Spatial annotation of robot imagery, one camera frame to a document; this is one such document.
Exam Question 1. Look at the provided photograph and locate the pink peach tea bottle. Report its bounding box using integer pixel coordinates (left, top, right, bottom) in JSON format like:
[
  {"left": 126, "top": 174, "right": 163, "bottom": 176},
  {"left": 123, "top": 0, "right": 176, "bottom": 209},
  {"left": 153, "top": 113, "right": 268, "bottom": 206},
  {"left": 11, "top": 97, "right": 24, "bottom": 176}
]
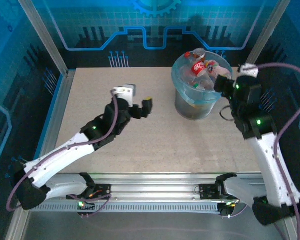
[{"left": 206, "top": 59, "right": 233, "bottom": 81}]

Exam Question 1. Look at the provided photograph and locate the clear bottle green cap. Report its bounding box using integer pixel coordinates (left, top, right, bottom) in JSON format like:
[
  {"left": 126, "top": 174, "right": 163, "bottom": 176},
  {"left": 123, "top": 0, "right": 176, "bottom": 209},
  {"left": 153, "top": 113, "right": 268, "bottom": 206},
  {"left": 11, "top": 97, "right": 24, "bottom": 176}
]
[{"left": 189, "top": 74, "right": 216, "bottom": 91}]

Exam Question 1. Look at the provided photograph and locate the metal mesh waste bin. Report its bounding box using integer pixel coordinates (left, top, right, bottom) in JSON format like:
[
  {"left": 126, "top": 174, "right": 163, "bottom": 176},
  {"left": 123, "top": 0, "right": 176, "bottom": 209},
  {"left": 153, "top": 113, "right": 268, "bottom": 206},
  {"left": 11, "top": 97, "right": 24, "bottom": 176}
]
[{"left": 174, "top": 87, "right": 218, "bottom": 121}]

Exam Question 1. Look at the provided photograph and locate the blue table edge strip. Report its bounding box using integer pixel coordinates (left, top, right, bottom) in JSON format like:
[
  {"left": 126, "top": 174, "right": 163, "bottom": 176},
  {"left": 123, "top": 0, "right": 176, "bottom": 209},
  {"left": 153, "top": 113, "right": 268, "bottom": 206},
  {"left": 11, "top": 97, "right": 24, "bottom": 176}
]
[{"left": 33, "top": 74, "right": 66, "bottom": 161}]

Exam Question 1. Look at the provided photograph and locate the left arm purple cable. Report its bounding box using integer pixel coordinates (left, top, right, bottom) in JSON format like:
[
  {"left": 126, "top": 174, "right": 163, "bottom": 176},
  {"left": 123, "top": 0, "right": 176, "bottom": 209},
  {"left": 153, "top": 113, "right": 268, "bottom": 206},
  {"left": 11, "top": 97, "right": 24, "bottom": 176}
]
[{"left": 6, "top": 89, "right": 114, "bottom": 219}]

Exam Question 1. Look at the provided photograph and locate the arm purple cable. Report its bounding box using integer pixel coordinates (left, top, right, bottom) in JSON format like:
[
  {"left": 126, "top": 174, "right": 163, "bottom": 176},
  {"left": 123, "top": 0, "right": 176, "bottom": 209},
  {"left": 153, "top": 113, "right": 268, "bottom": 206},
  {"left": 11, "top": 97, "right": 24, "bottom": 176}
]
[
  {"left": 228, "top": 62, "right": 300, "bottom": 240},
  {"left": 6, "top": 89, "right": 114, "bottom": 219}
]

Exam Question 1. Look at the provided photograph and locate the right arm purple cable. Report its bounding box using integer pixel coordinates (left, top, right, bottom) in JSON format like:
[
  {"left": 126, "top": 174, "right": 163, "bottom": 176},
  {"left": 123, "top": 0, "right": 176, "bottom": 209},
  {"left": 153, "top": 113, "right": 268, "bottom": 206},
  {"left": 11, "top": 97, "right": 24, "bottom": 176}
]
[{"left": 228, "top": 62, "right": 300, "bottom": 240}]

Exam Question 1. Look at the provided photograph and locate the aluminium table side rail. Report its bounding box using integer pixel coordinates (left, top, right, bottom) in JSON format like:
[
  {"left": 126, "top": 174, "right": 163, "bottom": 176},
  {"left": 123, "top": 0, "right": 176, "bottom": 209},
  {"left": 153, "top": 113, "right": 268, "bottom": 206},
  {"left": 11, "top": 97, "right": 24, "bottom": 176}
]
[{"left": 37, "top": 69, "right": 76, "bottom": 161}]

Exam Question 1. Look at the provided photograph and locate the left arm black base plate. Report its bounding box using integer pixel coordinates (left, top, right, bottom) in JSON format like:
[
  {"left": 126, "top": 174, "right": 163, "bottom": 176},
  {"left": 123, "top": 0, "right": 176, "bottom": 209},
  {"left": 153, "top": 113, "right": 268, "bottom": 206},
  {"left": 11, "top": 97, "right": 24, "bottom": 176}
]
[{"left": 66, "top": 183, "right": 113, "bottom": 201}]

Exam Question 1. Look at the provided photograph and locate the aluminium frame post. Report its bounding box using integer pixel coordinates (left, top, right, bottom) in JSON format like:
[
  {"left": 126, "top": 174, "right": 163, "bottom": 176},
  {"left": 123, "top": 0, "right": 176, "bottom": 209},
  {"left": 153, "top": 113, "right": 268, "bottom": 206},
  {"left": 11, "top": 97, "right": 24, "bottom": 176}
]
[
  {"left": 17, "top": 0, "right": 69, "bottom": 76},
  {"left": 244, "top": 0, "right": 292, "bottom": 66}
]

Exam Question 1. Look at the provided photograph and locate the aluminium extrusion rail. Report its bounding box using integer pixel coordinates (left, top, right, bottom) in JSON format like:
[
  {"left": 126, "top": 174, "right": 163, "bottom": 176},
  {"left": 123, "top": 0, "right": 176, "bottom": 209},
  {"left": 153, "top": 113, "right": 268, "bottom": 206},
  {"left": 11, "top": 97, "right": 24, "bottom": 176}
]
[{"left": 24, "top": 171, "right": 293, "bottom": 204}]

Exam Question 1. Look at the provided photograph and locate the grey slotted cable duct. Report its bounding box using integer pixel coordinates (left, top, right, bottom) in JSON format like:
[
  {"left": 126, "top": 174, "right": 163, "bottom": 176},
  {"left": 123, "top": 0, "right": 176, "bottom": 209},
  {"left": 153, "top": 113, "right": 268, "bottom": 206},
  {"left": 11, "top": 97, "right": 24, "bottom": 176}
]
[{"left": 29, "top": 201, "right": 222, "bottom": 214}]

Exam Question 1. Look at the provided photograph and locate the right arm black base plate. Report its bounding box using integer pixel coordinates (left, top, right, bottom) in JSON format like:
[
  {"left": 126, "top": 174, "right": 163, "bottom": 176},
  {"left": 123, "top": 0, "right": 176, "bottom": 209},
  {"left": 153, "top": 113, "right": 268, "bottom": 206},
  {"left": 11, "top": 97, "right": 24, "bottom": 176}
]
[{"left": 198, "top": 183, "right": 241, "bottom": 201}]

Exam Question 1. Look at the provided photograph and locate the grey metal base plate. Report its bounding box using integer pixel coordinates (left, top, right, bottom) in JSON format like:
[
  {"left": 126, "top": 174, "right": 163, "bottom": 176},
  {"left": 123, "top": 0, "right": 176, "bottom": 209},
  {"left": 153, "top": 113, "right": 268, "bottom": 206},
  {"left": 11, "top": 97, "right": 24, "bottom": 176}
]
[{"left": 22, "top": 212, "right": 291, "bottom": 240}]

